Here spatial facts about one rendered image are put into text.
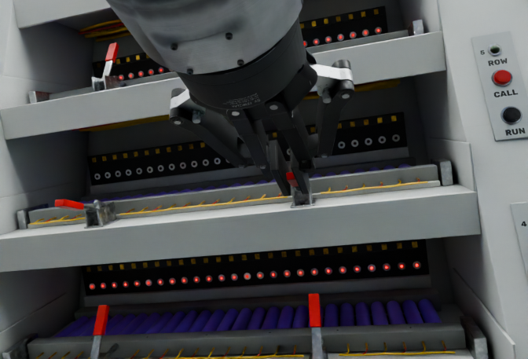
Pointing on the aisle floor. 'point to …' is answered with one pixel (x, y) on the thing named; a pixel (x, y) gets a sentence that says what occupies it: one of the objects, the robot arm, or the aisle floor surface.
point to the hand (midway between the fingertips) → (290, 169)
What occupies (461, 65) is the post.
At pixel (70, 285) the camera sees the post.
